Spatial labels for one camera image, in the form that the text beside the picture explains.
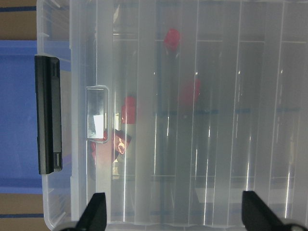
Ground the clear plastic storage box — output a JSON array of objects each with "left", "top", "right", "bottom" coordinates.
[{"left": 36, "top": 0, "right": 308, "bottom": 231}]

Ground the blue plastic tray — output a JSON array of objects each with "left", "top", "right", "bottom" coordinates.
[{"left": 0, "top": 39, "right": 73, "bottom": 194}]

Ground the red block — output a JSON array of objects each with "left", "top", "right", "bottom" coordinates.
[
  {"left": 90, "top": 141, "right": 101, "bottom": 165},
  {"left": 164, "top": 28, "right": 180, "bottom": 51},
  {"left": 103, "top": 129, "right": 131, "bottom": 154},
  {"left": 121, "top": 96, "right": 136, "bottom": 124},
  {"left": 179, "top": 78, "right": 201, "bottom": 110}
]

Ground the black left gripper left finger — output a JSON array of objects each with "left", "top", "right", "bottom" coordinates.
[{"left": 73, "top": 192, "right": 107, "bottom": 231}]

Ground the clear plastic box lid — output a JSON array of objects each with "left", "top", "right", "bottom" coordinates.
[{"left": 69, "top": 0, "right": 308, "bottom": 228}]

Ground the black box latch handle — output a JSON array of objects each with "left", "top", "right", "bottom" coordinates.
[{"left": 34, "top": 55, "right": 62, "bottom": 175}]

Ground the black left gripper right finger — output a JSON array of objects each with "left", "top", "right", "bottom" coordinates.
[{"left": 242, "top": 191, "right": 288, "bottom": 231}]

